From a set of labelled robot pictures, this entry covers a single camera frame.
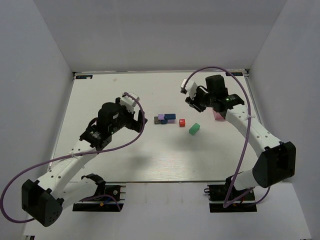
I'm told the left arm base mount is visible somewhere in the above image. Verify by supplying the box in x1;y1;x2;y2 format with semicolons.
72;183;126;213

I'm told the right blue table label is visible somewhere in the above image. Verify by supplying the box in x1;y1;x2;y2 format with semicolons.
225;72;243;77

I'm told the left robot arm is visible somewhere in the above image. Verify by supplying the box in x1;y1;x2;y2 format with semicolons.
21;92;147;227

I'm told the blue table label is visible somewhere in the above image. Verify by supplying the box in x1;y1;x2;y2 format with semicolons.
225;72;243;77
75;75;93;80

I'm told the red wooden cube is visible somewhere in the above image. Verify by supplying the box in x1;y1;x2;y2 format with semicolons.
179;118;186;128

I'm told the long dark blue block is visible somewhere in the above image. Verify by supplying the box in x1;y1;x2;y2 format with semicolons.
164;113;176;120

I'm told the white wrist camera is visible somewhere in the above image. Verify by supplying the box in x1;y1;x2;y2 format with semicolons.
180;78;198;100
119;92;140;114

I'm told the purple wooden cube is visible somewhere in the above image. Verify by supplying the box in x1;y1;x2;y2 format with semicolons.
167;119;175;124
158;114;165;120

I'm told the olive wooden cube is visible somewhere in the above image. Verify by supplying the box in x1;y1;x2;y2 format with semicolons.
154;116;161;125

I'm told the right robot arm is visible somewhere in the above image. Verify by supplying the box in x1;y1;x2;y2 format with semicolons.
181;75;296;199

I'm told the pink plastic bin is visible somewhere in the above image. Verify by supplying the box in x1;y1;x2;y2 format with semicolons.
212;110;225;121

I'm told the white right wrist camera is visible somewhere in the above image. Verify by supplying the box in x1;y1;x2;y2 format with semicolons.
180;78;198;100

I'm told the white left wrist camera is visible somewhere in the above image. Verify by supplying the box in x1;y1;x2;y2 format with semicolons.
119;92;140;114

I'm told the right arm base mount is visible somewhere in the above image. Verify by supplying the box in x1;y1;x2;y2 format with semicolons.
203;183;258;214

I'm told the green wooden block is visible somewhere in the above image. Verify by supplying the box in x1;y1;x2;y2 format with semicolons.
188;123;201;136

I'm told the left blue table label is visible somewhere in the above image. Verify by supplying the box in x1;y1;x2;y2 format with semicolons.
75;75;93;80

